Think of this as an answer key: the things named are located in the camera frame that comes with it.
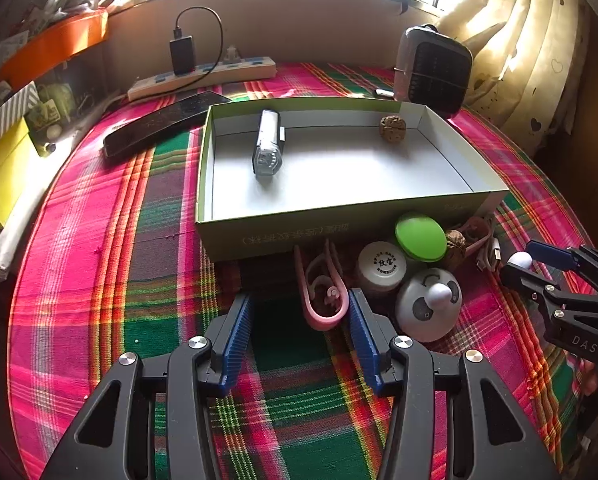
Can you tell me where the striped box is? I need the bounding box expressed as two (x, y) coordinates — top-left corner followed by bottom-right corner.
(0, 82), (40, 161)

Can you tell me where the plaid cloth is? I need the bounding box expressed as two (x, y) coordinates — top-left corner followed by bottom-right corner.
(6, 62), (594, 480)

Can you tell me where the orange tray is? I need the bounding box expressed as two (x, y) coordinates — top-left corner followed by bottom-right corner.
(0, 9), (110, 86)

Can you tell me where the black charger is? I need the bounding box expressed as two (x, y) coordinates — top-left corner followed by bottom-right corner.
(169, 36), (196, 77)

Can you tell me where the pink plastic clip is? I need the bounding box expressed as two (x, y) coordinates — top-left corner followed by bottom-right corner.
(293, 237), (352, 332)

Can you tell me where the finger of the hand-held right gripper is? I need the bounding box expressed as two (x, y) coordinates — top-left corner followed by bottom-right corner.
(500, 261), (598, 321)
(525, 240), (598, 291)

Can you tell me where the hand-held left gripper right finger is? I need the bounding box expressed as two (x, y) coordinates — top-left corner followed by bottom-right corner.
(348, 287), (560, 480)

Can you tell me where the black smartphone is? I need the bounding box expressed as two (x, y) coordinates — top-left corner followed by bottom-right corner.
(103, 91), (231, 158)

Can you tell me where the white round jar printed lid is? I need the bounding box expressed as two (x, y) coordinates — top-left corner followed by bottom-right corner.
(356, 241), (408, 298)

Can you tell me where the black charger cable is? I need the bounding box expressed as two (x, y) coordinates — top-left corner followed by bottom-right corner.
(175, 7), (225, 88)

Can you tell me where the silver and black bike light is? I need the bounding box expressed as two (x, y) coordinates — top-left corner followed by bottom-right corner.
(251, 109), (286, 178)

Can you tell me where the pink small gadget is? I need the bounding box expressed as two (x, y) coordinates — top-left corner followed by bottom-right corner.
(451, 215), (497, 253)

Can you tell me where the green and white cardboard box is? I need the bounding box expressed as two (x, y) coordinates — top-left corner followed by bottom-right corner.
(194, 100), (510, 263)

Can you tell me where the white usb cable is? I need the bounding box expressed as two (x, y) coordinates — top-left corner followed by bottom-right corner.
(474, 240), (504, 273)

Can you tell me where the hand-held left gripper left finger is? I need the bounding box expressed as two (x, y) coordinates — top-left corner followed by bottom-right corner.
(42, 294), (254, 480)

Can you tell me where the green patterned container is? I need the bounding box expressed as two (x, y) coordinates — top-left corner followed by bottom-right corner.
(34, 82), (76, 131)

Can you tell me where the grey portable heater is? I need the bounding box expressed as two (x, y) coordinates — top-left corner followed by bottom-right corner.
(394, 25), (474, 120)

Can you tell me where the yellow box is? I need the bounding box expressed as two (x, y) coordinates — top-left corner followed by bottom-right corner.
(0, 117), (40, 233)

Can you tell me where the green lid round container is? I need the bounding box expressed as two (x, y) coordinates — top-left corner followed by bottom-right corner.
(394, 212), (449, 263)

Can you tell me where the white panda face gadget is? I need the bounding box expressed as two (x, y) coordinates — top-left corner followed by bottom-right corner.
(395, 267), (463, 343)

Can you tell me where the white power strip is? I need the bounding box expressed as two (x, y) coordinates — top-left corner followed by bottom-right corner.
(128, 56), (277, 101)

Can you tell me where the brown walnut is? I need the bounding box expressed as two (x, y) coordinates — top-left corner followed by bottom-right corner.
(378, 115), (407, 143)
(444, 230), (468, 268)

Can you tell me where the cream heart print curtain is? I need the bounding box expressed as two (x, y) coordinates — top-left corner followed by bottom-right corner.
(439, 0), (592, 136)

